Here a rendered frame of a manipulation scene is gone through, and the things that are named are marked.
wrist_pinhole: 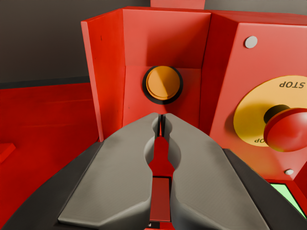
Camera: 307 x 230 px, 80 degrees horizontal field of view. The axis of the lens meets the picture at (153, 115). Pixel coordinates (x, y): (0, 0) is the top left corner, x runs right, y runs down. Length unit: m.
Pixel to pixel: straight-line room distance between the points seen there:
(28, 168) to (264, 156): 0.50
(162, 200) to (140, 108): 0.10
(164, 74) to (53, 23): 0.88
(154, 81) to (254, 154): 0.13
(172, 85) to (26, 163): 0.45
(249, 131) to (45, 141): 0.54
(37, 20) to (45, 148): 0.67
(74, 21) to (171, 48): 0.82
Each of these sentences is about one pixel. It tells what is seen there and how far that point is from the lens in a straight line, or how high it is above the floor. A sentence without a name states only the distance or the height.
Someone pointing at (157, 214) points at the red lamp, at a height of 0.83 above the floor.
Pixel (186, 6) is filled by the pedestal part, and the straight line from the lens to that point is 0.80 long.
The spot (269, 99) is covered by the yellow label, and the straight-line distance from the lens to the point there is 0.18.
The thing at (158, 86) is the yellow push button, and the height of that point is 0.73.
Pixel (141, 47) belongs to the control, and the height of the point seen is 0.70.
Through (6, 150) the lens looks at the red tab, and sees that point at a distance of 0.63.
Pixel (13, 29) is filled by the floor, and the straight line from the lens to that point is 1.16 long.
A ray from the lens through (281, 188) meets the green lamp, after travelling 0.25.
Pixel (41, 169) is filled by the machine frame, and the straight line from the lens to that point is 0.53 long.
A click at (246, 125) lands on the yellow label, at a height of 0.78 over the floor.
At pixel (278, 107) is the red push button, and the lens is 0.18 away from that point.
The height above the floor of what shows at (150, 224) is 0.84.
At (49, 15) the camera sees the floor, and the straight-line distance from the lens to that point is 1.05.
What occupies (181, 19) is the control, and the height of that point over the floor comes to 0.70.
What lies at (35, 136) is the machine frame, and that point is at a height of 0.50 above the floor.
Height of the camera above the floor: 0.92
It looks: 57 degrees down
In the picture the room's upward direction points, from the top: 176 degrees counter-clockwise
